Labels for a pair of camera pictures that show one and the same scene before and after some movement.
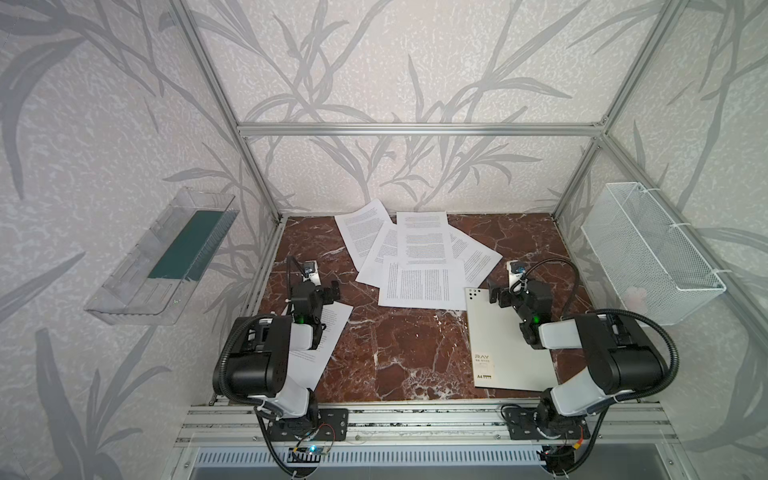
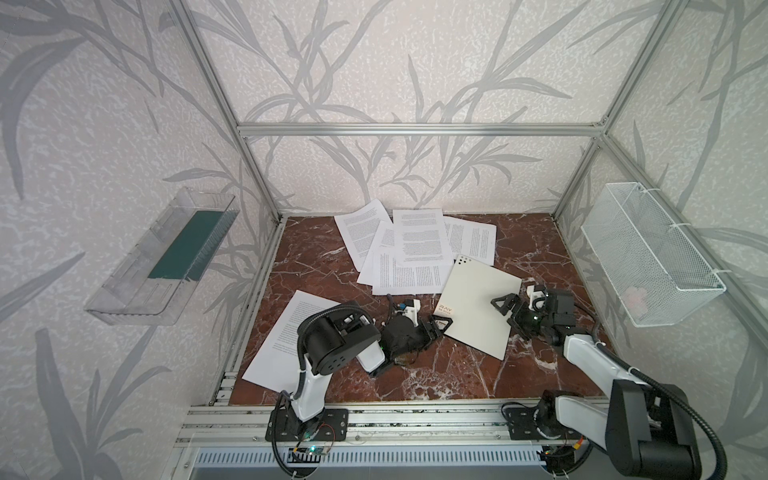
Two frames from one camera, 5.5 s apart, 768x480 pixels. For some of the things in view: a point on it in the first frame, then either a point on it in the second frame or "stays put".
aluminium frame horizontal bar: x=565 y=130 stays put
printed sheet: x=423 y=239 stays put
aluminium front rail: x=243 y=424 stays put
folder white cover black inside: x=503 y=358 -> x=466 y=300
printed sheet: x=361 y=227 stays put
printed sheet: x=478 y=260 -> x=471 y=239
